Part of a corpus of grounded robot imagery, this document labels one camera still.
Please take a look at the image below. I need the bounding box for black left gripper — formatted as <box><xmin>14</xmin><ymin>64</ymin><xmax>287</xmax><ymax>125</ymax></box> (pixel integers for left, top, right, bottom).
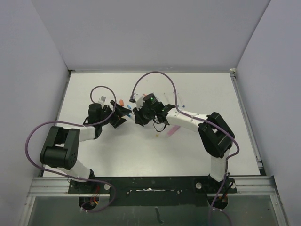
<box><xmin>98</xmin><ymin>101</ymin><xmax>131</xmax><ymax>128</ymax></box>

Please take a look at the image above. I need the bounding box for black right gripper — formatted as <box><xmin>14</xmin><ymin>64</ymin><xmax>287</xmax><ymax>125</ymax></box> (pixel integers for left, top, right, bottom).
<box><xmin>134</xmin><ymin>102</ymin><xmax>156</xmax><ymax>125</ymax></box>

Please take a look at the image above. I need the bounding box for orange highlighter cap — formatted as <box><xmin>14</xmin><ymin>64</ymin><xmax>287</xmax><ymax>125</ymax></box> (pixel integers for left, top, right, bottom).
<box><xmin>119</xmin><ymin>99</ymin><xmax>124</xmax><ymax>106</ymax></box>

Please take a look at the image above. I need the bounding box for teal cap pen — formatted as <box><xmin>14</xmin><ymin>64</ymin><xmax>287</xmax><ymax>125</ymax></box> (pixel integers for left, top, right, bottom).
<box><xmin>178</xmin><ymin>93</ymin><xmax>185</xmax><ymax>108</ymax></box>

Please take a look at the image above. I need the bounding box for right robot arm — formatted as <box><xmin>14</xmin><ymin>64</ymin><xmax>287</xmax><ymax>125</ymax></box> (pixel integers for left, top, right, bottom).
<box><xmin>130</xmin><ymin>93</ymin><xmax>235</xmax><ymax>193</ymax></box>

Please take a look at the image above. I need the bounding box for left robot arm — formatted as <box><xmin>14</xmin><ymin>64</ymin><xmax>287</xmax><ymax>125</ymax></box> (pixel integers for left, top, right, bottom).
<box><xmin>40</xmin><ymin>100</ymin><xmax>132</xmax><ymax>194</ymax></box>

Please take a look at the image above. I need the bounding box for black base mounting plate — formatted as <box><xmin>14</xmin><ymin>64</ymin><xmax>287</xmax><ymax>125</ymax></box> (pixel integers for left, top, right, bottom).
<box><xmin>68</xmin><ymin>176</ymin><xmax>237</xmax><ymax>210</ymax></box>

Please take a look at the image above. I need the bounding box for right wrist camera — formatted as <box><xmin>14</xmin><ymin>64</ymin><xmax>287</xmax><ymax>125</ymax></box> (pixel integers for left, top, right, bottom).
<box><xmin>129</xmin><ymin>93</ymin><xmax>145</xmax><ymax>110</ymax></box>

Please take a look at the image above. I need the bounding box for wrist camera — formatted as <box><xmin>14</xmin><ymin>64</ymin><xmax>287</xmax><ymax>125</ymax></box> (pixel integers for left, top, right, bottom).
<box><xmin>129</xmin><ymin>93</ymin><xmax>145</xmax><ymax>110</ymax></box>
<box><xmin>97</xmin><ymin>96</ymin><xmax>106</xmax><ymax>105</ymax></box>

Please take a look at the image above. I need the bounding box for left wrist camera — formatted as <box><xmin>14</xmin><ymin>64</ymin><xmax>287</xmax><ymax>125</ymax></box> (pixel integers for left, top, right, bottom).
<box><xmin>97</xmin><ymin>96</ymin><xmax>106</xmax><ymax>105</ymax></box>

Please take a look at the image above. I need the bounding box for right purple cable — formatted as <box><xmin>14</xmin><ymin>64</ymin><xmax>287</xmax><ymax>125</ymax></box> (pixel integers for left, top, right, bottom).
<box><xmin>131</xmin><ymin>71</ymin><xmax>240</xmax><ymax>226</ymax></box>

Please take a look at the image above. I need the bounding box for purple cable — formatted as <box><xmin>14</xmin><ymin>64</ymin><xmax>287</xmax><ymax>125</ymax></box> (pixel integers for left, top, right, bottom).
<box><xmin>131</xmin><ymin>71</ymin><xmax>240</xmax><ymax>226</ymax></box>
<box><xmin>24</xmin><ymin>86</ymin><xmax>117</xmax><ymax>214</ymax></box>

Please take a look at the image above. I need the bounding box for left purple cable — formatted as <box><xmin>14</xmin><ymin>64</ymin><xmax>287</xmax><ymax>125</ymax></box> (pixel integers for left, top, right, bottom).
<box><xmin>24</xmin><ymin>86</ymin><xmax>117</xmax><ymax>214</ymax></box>

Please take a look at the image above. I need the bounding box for right side aluminium rail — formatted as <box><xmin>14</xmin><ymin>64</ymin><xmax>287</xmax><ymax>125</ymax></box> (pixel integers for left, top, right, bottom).
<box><xmin>229</xmin><ymin>68</ymin><xmax>264</xmax><ymax>170</ymax></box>

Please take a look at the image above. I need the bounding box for aluminium frame rail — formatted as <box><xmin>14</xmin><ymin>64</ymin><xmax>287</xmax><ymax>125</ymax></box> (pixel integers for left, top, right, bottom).
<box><xmin>19</xmin><ymin>176</ymin><xmax>289</xmax><ymax>226</ymax></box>

